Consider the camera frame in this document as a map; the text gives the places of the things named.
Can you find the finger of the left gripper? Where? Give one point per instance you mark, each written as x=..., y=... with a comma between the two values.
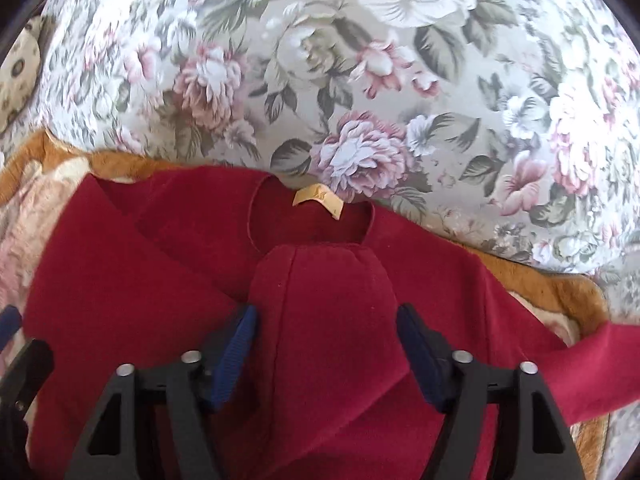
x=20, y=385

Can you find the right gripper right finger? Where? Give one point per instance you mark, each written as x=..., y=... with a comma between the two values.
x=531, y=438

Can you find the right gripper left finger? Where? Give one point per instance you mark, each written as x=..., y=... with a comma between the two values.
x=140, y=410

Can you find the dark red sweater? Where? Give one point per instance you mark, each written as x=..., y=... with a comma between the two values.
x=300, y=319

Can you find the fleece flower blanket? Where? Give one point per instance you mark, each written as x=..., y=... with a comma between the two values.
x=40, y=185

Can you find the cream medallion pillow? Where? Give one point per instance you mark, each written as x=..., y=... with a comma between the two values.
x=19, y=71

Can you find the floral bed quilt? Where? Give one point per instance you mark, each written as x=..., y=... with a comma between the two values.
x=326, y=162

